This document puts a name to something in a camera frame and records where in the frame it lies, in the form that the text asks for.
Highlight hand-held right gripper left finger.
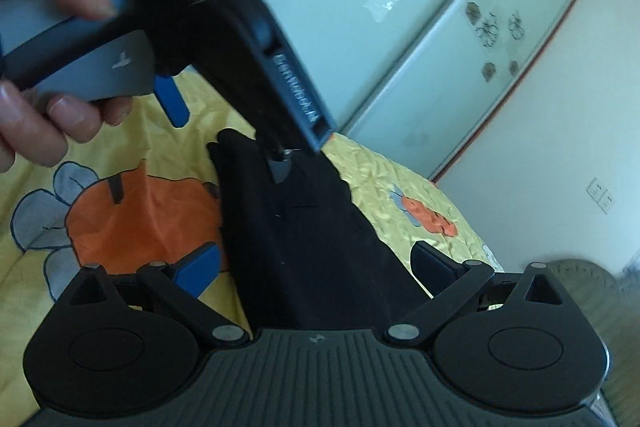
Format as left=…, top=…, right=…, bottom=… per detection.
left=52, top=242, right=248, bottom=350

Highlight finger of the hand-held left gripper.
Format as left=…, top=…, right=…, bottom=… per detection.
left=154, top=74, right=190, bottom=128
left=260, top=134, right=302, bottom=185

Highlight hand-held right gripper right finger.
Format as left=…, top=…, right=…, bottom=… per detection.
left=382, top=241, right=576, bottom=350

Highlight black pants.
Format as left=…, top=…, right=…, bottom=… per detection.
left=207, top=128, right=437, bottom=334

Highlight person's left hand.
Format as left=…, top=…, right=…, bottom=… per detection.
left=0, top=0, right=133, bottom=174

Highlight yellow printed quilt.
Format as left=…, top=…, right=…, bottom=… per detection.
left=0, top=67, right=506, bottom=427

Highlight green padded headboard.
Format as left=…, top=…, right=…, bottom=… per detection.
left=542, top=258, right=640, bottom=410

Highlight white wardrobe mirror door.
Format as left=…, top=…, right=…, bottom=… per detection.
left=220, top=0, right=608, bottom=182

